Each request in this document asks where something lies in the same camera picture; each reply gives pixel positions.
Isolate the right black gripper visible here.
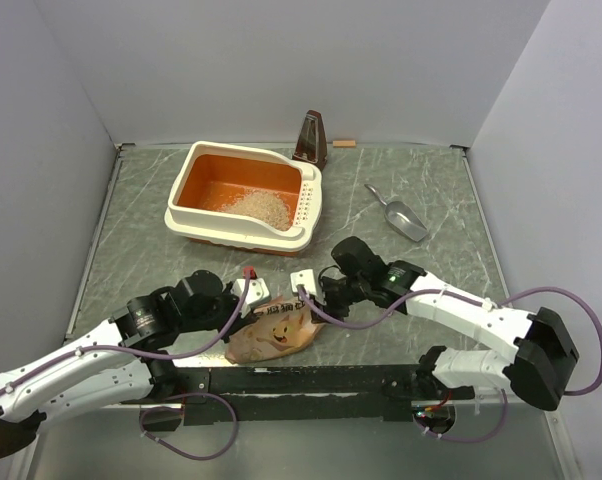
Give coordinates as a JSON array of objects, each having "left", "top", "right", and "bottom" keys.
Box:
[{"left": 311, "top": 275, "right": 369, "bottom": 325}]

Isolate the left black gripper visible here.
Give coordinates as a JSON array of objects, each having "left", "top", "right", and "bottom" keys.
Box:
[{"left": 179, "top": 279, "right": 257, "bottom": 342}]

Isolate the peach cat litter bag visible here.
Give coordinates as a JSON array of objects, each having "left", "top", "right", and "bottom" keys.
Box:
[{"left": 225, "top": 296, "right": 324, "bottom": 364}]

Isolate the silver metal scoop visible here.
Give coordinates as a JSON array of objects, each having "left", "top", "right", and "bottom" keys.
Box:
[{"left": 365, "top": 184, "right": 428, "bottom": 242}]

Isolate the white orange litter box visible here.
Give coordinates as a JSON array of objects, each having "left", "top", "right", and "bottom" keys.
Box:
[{"left": 164, "top": 141, "right": 322, "bottom": 255}]

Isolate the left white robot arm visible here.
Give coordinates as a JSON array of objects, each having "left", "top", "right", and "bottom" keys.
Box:
[{"left": 0, "top": 268, "right": 269, "bottom": 459}]

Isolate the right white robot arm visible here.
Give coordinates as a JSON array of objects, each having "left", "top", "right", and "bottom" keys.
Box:
[{"left": 318, "top": 236, "right": 579, "bottom": 411}]

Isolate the clean litter pile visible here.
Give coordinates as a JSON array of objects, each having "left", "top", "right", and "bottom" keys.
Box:
[{"left": 218, "top": 191, "right": 292, "bottom": 230}]

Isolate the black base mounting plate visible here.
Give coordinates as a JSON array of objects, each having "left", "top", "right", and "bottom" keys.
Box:
[{"left": 141, "top": 365, "right": 475, "bottom": 433}]

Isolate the brown wooden metronome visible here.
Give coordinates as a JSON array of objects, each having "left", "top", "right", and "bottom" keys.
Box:
[{"left": 292, "top": 110, "right": 328, "bottom": 171}]

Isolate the small wooden block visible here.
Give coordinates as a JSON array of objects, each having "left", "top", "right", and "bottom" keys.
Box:
[{"left": 332, "top": 140, "right": 357, "bottom": 148}]

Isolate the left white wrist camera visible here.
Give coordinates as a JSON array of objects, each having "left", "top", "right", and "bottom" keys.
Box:
[{"left": 231, "top": 278, "right": 271, "bottom": 308}]

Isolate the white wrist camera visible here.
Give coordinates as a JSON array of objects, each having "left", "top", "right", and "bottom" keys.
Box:
[
  {"left": 290, "top": 269, "right": 323, "bottom": 302},
  {"left": 231, "top": 278, "right": 271, "bottom": 308}
]

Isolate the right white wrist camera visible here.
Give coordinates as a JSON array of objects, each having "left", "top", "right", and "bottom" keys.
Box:
[{"left": 290, "top": 269, "right": 323, "bottom": 302}]

